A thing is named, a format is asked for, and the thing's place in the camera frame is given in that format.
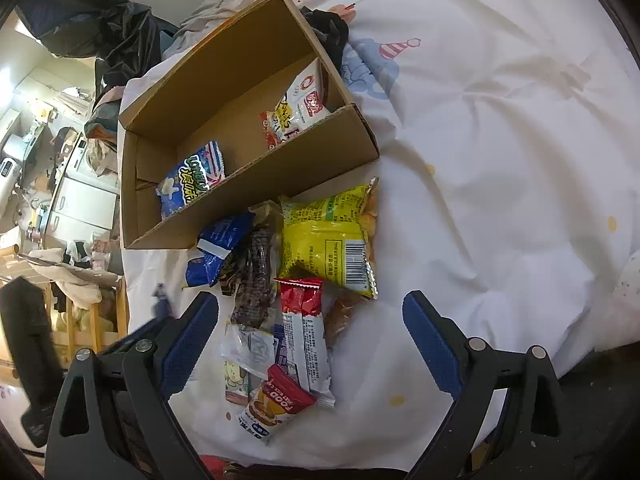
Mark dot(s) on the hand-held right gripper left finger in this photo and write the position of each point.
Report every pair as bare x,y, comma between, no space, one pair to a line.
190,347

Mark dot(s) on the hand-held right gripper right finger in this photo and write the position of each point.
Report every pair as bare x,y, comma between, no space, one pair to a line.
432,347

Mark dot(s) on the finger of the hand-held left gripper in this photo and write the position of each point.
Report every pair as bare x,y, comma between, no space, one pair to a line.
161,304

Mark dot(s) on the dark blue snack packet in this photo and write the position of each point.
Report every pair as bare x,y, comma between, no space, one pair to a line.
220,240

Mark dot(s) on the dark brown clear snack packet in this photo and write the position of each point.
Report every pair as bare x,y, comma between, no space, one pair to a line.
255,280

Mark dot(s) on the clear bread packet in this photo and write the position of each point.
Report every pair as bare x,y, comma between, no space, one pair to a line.
342,317

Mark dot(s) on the long red white snack packet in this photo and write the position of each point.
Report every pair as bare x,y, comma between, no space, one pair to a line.
302,340

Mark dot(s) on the yellow snack packet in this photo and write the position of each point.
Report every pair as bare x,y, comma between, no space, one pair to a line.
320,240

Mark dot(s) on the brown cardboard box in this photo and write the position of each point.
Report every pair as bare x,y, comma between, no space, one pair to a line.
235,110

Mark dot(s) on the wooden rack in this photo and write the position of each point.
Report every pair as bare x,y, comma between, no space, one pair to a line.
120,305

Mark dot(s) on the clear wrapped small packet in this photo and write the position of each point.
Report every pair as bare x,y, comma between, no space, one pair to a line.
245,355

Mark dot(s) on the beige cloth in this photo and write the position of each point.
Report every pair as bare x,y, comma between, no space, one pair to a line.
75,280

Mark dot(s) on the red cake snack packet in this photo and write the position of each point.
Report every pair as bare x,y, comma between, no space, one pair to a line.
272,405

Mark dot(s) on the red cloth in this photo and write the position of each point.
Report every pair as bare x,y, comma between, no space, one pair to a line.
217,466

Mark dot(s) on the blue white snack packet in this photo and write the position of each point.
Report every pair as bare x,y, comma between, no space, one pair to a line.
192,180

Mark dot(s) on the white cabinet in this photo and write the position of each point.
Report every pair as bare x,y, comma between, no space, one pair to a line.
82,200

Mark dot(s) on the white kitchen appliance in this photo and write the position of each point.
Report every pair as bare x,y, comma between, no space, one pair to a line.
7,172

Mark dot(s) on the teal orange cloth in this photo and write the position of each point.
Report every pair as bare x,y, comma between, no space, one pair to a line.
100,125

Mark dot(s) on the white printed bed sheet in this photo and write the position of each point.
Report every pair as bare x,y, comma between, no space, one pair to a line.
500,160

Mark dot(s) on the black plastic bag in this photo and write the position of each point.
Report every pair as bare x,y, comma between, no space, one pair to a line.
110,30

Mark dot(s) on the floral quilt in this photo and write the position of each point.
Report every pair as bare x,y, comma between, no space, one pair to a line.
220,5

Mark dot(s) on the black cloth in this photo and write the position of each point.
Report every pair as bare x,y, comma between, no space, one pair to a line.
327,32

